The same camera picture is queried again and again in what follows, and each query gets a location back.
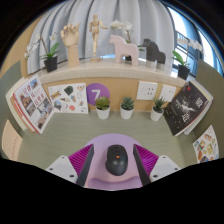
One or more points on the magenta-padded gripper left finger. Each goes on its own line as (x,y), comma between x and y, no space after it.
(80,160)

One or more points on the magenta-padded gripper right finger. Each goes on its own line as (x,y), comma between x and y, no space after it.
(148,160)

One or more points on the black computer mouse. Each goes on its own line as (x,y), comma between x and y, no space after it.
(116,161)

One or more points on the lilac mouse pad with wrist rest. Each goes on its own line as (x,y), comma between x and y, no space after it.
(100,160)

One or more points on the small succulent in white pot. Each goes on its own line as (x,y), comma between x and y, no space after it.
(156,114)
(127,112)
(103,112)

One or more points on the white sheet with colourful stickers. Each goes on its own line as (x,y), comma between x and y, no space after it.
(206,146)

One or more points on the white picture sheet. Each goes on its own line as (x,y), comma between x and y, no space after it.
(68,98)

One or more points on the dark cover book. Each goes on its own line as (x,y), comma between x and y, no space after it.
(185,108)

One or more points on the purple round disc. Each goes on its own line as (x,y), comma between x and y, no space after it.
(96,93)

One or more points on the beige card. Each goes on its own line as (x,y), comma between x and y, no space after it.
(11,141)

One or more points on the magazine with photo cover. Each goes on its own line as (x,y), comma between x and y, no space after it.
(33,101)

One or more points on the grey-green desk partition panel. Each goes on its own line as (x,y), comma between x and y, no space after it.
(216,100)
(8,76)

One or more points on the white book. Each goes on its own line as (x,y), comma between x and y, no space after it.
(10,96)

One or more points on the white orchid in black pot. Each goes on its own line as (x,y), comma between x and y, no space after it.
(183,71)
(121,25)
(50,63)

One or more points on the dark grey horse figure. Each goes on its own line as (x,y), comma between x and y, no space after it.
(155,53)

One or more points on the pink horse figure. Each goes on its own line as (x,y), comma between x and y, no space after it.
(125,50)

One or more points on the wooden hand model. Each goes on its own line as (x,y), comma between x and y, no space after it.
(70,41)

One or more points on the wooden mannequin figure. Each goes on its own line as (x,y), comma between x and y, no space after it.
(95,28)

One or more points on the window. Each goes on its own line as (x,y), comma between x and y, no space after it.
(193,33)

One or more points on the grey curtain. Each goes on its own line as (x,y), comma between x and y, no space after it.
(146,20)

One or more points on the white wall socket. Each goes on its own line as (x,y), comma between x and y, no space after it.
(147,90)
(168,92)

